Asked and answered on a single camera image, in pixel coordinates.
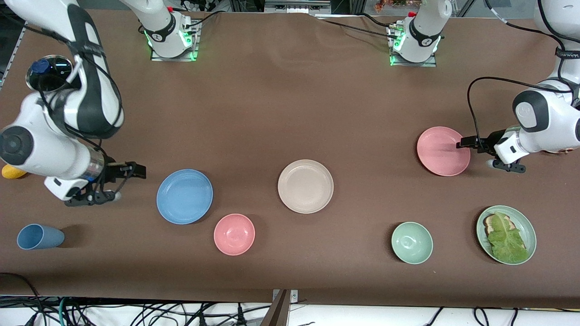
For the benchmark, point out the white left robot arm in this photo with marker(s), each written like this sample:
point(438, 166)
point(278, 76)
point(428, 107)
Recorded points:
point(543, 117)

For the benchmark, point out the pink plate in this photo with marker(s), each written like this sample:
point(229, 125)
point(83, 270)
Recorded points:
point(439, 151)

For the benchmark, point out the small green bowl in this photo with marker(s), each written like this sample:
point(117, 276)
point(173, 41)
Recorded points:
point(412, 242)

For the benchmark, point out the brown table cover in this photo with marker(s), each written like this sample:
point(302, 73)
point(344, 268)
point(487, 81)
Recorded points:
point(290, 113)

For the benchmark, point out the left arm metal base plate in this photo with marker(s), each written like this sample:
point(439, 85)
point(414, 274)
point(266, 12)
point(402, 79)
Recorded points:
point(417, 64)

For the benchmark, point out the small pink bowl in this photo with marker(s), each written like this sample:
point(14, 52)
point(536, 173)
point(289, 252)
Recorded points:
point(234, 234)

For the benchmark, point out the yellow lemon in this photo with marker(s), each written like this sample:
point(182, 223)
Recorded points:
point(10, 173)

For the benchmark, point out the glass lid blue knob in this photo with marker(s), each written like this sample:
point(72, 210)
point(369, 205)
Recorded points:
point(56, 70)

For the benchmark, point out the dark metal strut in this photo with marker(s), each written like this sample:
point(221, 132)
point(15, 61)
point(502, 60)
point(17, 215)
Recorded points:
point(276, 312)

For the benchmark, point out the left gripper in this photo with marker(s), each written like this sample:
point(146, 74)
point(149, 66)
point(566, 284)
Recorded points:
point(491, 140)

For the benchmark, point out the aluminium frame profile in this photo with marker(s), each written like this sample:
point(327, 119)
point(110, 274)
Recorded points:
point(13, 56)

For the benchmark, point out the white power strip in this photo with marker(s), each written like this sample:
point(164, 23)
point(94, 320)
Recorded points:
point(197, 6)

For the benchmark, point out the blue cup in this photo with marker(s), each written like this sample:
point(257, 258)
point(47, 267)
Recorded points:
point(38, 237)

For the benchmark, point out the green plate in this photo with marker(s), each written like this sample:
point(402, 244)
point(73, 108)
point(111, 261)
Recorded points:
point(528, 231)

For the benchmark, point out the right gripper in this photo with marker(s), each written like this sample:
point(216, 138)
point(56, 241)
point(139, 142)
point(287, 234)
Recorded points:
point(114, 170)

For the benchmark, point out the green lettuce leaf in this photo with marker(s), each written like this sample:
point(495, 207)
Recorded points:
point(507, 240)

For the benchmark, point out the beige toaster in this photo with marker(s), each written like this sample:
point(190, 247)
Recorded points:
point(562, 151)

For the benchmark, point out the colourful background items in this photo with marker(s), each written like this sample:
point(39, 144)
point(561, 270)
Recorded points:
point(394, 4)

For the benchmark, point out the blue plate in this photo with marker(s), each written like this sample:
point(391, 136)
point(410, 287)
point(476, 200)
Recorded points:
point(184, 197)

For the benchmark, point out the beige plate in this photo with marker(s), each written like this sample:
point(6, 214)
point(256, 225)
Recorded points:
point(305, 186)

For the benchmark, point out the grey power strip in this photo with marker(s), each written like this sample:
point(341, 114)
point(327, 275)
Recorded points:
point(297, 7)

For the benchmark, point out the small metal bracket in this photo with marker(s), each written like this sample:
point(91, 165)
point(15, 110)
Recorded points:
point(293, 296)

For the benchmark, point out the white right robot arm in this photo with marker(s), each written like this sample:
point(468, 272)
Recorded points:
point(45, 149)

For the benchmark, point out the toasted bread slice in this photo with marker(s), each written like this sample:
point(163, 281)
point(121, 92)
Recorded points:
point(489, 224)

